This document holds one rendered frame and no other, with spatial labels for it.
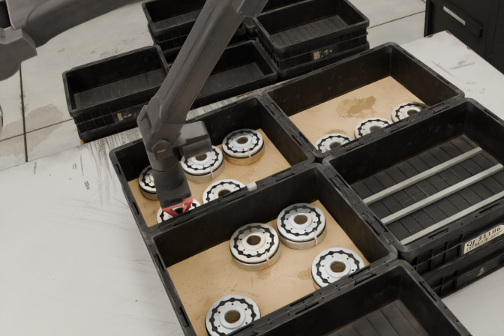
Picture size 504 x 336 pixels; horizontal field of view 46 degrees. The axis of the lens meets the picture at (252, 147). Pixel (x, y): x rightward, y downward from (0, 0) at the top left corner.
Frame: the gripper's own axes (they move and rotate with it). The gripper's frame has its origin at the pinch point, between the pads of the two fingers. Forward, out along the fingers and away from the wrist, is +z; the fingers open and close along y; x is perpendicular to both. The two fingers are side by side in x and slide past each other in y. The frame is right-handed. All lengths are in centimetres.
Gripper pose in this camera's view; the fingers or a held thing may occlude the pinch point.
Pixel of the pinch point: (178, 210)
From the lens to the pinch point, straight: 131.2
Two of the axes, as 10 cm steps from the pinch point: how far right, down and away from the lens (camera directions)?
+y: -3.1, -6.0, 7.3
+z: 1.2, 7.4, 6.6
